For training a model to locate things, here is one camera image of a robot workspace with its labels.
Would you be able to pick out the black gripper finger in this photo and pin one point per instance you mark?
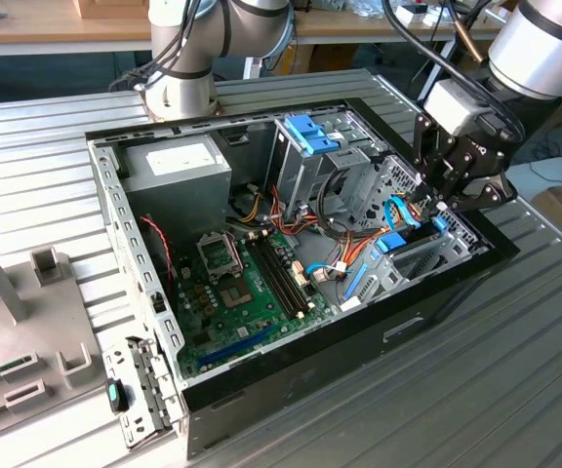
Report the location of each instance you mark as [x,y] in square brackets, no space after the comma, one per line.
[437,156]
[493,192]

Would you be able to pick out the hard disk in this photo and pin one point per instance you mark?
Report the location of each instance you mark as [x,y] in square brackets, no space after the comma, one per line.
[390,243]

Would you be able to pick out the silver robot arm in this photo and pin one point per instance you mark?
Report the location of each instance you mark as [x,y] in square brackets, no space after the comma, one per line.
[178,49]

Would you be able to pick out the grey metal disk bay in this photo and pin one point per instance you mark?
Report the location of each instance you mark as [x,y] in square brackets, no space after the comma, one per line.
[383,278]

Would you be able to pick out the white side table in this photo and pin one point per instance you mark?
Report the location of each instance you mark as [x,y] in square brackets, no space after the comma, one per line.
[554,170]

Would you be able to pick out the blue plastic drive latch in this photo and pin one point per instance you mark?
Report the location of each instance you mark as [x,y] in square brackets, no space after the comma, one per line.
[303,128]
[322,144]

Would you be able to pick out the brown cardboard box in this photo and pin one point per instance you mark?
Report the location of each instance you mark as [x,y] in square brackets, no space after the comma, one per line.
[334,58]

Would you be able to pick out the white small box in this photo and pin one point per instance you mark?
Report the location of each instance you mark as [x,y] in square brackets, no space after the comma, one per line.
[410,17]

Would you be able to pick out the grey metal drive cage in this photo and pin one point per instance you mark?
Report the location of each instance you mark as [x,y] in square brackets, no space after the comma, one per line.
[295,170]

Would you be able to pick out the clear plastic bags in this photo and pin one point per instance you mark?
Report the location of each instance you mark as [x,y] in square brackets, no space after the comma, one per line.
[366,9]

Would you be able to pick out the long wooden desk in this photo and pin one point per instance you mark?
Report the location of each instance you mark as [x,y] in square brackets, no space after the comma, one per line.
[334,28]

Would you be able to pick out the black RAM slot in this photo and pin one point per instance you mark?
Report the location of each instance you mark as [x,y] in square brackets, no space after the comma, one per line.
[274,279]
[285,276]

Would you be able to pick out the black open PC case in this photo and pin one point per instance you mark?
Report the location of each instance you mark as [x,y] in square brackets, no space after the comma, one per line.
[359,351]

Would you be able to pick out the CPU socket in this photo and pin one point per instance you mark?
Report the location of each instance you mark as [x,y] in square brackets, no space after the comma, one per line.
[235,294]

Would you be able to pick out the green motherboard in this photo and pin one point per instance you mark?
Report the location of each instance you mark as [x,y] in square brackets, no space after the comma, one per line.
[256,324]

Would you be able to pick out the grey power supply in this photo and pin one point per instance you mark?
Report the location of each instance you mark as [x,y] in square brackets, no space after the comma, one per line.
[178,195]

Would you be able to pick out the blue expansion slot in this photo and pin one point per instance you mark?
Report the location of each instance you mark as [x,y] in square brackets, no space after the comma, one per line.
[234,347]

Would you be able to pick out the brown wooden box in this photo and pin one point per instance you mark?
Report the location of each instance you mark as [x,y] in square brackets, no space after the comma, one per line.
[105,9]

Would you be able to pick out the grey expansion slot latch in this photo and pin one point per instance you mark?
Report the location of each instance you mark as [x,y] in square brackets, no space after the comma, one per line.
[147,380]

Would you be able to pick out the grey parts rack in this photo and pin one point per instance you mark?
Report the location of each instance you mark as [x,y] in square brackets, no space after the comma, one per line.
[42,317]

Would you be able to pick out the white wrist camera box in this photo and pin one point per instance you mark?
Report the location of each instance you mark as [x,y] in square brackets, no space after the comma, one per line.
[452,105]

